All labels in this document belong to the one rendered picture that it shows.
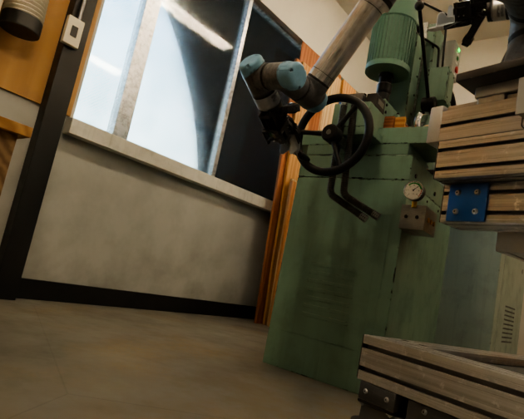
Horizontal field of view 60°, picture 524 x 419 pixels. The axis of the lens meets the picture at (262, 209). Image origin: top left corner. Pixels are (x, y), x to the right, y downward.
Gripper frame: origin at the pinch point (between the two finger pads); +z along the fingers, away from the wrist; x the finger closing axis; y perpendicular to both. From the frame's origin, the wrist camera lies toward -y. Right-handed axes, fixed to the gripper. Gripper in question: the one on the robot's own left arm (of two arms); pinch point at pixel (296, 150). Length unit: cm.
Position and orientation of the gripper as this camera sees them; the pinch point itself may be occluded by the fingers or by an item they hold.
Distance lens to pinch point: 153.5
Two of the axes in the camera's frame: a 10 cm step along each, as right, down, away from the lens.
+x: 8.0, 0.7, -6.0
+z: 4.0, 6.9, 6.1
